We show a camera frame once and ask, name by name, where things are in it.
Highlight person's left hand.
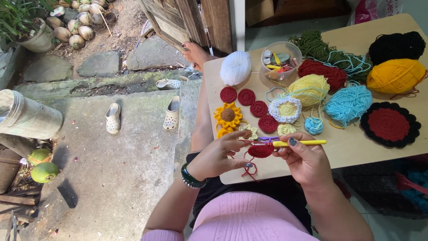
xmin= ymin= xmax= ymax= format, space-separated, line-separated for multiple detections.
xmin=187 ymin=131 xmax=253 ymax=183

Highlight person's right hand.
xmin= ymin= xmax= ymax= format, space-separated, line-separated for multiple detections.
xmin=272 ymin=131 xmax=335 ymax=192

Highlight yellow handled crochet hook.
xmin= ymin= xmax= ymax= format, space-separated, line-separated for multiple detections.
xmin=253 ymin=139 xmax=327 ymax=147

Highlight unfinished red crochet piece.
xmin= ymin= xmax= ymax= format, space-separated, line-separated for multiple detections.
xmin=247 ymin=144 xmax=275 ymax=159

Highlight orange yellow crochet flower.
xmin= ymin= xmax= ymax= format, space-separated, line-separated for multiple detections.
xmin=216 ymin=127 xmax=236 ymax=139

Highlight black shorts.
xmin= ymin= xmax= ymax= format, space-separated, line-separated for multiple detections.
xmin=186 ymin=152 xmax=313 ymax=235

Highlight small light blue crochet circle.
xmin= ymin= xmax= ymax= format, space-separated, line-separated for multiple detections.
xmin=304 ymin=116 xmax=324 ymax=136

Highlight loose red yarn strand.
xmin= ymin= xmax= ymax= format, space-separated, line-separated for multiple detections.
xmin=230 ymin=151 xmax=259 ymax=182

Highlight small pale yellow crochet circle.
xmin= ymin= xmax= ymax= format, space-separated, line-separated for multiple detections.
xmin=276 ymin=123 xmax=297 ymax=137

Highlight cream crochet flower brown centre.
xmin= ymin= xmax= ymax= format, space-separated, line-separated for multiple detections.
xmin=238 ymin=124 xmax=259 ymax=141

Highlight yellow crochet sunflower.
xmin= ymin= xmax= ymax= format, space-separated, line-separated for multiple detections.
xmin=214 ymin=102 xmax=243 ymax=130

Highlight person's left leg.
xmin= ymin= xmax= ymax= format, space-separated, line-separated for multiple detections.
xmin=182 ymin=42 xmax=222 ymax=155

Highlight red crochet circle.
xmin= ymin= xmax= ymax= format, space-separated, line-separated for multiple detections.
xmin=237 ymin=88 xmax=256 ymax=106
xmin=249 ymin=100 xmax=269 ymax=118
xmin=220 ymin=86 xmax=237 ymax=104
xmin=258 ymin=114 xmax=279 ymax=134

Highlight cream perforated clog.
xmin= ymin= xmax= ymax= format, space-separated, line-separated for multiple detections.
xmin=163 ymin=95 xmax=181 ymax=131
xmin=156 ymin=78 xmax=182 ymax=90
xmin=105 ymin=102 xmax=121 ymax=135

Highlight white and yellow crochet flower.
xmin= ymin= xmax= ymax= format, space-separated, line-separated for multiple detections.
xmin=268 ymin=96 xmax=303 ymax=124

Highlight pink knitted sweater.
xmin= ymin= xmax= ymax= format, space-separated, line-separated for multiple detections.
xmin=140 ymin=191 xmax=320 ymax=241

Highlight light blue yarn bundle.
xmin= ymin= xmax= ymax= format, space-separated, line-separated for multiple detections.
xmin=324 ymin=83 xmax=374 ymax=128

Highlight pale yellow yarn ball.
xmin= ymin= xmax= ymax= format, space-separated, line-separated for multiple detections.
xmin=287 ymin=74 xmax=330 ymax=107

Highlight dark bag of yarn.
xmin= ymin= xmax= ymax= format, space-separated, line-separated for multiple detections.
xmin=340 ymin=155 xmax=428 ymax=220

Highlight red and black crochet coaster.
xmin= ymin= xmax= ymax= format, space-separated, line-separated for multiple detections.
xmin=360 ymin=101 xmax=422 ymax=149

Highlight red yarn skein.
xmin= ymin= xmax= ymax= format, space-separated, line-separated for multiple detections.
xmin=297 ymin=59 xmax=348 ymax=91

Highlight white yarn ball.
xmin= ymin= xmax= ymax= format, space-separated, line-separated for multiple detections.
xmin=220 ymin=50 xmax=252 ymax=86

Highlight clear plastic container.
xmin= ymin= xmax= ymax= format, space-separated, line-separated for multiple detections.
xmin=260 ymin=41 xmax=303 ymax=82

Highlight assorted sewing notions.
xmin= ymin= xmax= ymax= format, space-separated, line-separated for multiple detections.
xmin=263 ymin=50 xmax=299 ymax=75

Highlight light blue yarn strand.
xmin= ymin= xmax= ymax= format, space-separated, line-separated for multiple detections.
xmin=314 ymin=50 xmax=372 ymax=78

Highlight green yarn bundle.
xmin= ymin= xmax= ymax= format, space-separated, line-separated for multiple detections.
xmin=288 ymin=29 xmax=372 ymax=83

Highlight flat grey stepping stone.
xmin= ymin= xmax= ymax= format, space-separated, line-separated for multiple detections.
xmin=23 ymin=54 xmax=74 ymax=83
xmin=77 ymin=50 xmax=122 ymax=78
xmin=126 ymin=34 xmax=189 ymax=71

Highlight golden yellow yarn ball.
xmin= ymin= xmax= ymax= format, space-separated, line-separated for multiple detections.
xmin=366 ymin=58 xmax=428 ymax=95

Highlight weathered wooden door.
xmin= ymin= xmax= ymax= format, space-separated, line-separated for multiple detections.
xmin=138 ymin=0 xmax=233 ymax=57

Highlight black yarn ball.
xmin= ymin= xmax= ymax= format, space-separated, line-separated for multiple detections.
xmin=368 ymin=31 xmax=426 ymax=66

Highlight brown cardboard box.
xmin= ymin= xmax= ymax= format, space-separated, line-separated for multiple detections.
xmin=245 ymin=0 xmax=275 ymax=27

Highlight dark wooden furniture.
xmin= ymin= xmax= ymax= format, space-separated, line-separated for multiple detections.
xmin=274 ymin=0 xmax=352 ymax=19

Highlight pink plastic bag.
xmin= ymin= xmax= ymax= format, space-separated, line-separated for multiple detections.
xmin=347 ymin=0 xmax=404 ymax=26

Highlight green coconut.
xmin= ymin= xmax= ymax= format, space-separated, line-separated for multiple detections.
xmin=31 ymin=162 xmax=60 ymax=184
xmin=27 ymin=148 xmax=53 ymax=166

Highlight pile of dry coconuts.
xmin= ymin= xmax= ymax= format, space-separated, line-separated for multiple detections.
xmin=45 ymin=0 xmax=116 ymax=50

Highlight grey metal bucket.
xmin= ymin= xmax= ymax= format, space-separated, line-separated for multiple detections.
xmin=0 ymin=89 xmax=64 ymax=140

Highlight heap of old wooden planks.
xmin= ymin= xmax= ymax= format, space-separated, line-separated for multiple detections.
xmin=0 ymin=186 xmax=42 ymax=241

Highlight grey plant pot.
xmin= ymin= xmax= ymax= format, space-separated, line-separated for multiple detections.
xmin=17 ymin=18 xmax=55 ymax=53

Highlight green leafy plant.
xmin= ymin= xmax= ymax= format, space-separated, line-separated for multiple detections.
xmin=0 ymin=0 xmax=56 ymax=46

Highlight dark green bangle bracelet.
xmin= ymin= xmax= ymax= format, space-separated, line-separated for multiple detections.
xmin=181 ymin=163 xmax=207 ymax=189

